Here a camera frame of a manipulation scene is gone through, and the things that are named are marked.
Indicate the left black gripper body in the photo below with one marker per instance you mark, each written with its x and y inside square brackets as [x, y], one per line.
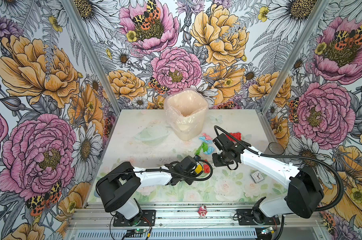
[188, 174]

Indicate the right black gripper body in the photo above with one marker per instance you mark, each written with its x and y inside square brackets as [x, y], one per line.
[221, 159]

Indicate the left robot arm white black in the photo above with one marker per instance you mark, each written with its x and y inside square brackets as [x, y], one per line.
[117, 188]

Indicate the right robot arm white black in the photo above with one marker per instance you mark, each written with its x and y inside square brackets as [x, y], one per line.
[304, 192]

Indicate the yellow paper scrap centre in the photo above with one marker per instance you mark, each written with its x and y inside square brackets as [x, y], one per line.
[199, 169]

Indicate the red paper scrap back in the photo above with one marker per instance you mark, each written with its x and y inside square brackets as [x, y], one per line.
[234, 136]

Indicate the red paper scrap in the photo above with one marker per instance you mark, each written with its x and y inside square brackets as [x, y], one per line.
[206, 169]
[234, 136]

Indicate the blue paper scrap by dustpan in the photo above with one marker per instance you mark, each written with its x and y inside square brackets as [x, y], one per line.
[210, 150]

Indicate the red paper scrap front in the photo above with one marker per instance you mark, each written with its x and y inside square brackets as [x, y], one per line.
[206, 169]

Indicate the green paper scrap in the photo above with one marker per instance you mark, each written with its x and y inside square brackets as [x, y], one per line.
[202, 148]

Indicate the blue paper scrap near bin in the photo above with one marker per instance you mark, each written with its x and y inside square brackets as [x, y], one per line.
[205, 140]

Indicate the small white alarm clock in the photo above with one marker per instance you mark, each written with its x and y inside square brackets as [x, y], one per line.
[257, 177]

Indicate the clear glass bowl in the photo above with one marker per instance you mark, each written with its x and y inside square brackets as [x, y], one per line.
[153, 135]

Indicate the grey transparent plastic cup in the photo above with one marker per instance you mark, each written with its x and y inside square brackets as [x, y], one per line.
[275, 148]

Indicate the cream bin with plastic bag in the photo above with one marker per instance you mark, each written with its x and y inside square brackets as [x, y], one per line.
[186, 112]

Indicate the small pink figurine on rail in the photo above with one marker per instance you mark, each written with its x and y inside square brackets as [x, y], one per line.
[202, 211]

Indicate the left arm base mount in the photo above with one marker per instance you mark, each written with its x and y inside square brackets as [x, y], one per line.
[146, 218]

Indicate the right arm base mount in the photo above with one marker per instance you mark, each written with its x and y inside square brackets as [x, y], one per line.
[249, 217]

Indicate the aluminium front rail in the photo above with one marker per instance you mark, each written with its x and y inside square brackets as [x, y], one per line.
[181, 221]

